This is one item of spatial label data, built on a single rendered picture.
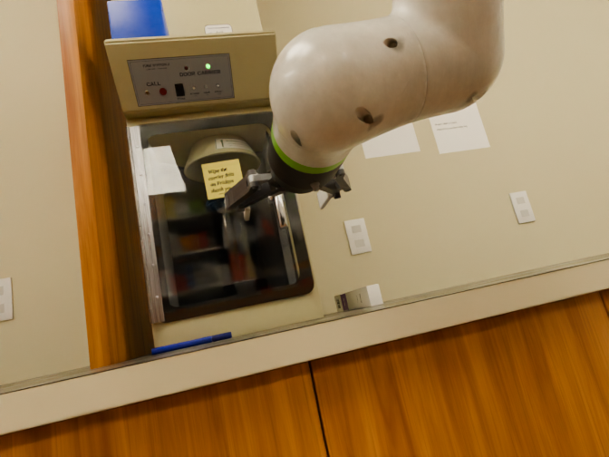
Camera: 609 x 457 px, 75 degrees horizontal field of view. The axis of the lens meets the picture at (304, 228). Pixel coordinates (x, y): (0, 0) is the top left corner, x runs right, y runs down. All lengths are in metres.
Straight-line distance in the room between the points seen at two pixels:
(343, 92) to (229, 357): 0.31
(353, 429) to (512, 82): 1.55
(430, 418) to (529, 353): 0.17
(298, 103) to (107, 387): 0.36
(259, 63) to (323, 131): 0.55
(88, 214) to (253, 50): 0.44
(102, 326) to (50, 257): 0.64
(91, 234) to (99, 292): 0.10
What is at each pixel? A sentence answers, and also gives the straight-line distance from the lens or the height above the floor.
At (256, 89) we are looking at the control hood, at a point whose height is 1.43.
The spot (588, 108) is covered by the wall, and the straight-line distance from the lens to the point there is 2.02.
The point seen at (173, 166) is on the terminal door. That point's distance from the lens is 0.84.
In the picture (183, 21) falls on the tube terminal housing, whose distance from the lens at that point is 1.04.
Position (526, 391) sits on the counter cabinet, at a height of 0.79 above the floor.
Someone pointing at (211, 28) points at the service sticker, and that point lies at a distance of 1.03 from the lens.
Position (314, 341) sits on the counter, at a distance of 0.49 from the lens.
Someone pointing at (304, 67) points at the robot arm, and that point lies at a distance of 0.34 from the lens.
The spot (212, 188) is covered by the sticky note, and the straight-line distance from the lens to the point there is 0.82.
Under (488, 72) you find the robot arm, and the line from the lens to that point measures 0.42.
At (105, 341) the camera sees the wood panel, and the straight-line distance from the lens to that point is 0.72.
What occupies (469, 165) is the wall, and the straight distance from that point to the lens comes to 1.57.
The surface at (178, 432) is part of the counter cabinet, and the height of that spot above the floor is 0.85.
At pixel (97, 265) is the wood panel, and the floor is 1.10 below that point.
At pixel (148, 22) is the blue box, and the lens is 0.90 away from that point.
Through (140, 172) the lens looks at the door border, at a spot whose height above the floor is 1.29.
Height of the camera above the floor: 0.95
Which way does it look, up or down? 12 degrees up
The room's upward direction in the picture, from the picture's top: 12 degrees counter-clockwise
